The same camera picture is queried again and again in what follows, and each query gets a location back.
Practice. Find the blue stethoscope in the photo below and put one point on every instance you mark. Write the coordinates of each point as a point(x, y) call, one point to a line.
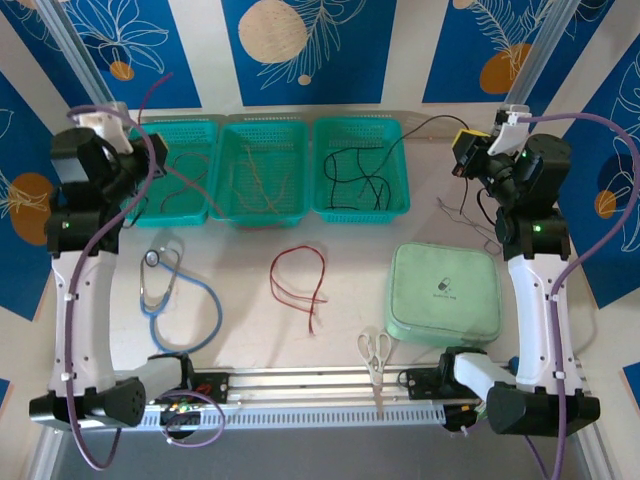
point(151, 257)

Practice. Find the aluminium frame post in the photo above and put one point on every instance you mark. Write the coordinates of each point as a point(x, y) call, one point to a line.
point(80, 60)
point(525, 75)

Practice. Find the grey metal object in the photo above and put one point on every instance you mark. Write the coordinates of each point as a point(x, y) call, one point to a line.
point(510, 132)

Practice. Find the pale green medicine bag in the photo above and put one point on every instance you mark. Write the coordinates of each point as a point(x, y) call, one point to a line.
point(445, 290)

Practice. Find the teal plastic basket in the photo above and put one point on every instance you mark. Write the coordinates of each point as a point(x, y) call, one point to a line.
point(350, 132)
point(195, 135)
point(270, 140)

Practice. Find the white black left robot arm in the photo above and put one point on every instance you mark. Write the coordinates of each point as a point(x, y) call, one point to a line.
point(85, 310)

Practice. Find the white scissors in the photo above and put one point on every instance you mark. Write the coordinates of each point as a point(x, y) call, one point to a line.
point(375, 367)

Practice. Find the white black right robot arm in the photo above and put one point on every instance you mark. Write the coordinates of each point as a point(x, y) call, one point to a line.
point(530, 310)

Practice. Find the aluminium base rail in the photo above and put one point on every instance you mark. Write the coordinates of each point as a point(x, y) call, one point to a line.
point(310, 382)

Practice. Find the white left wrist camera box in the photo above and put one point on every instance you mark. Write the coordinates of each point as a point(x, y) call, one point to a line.
point(107, 127)

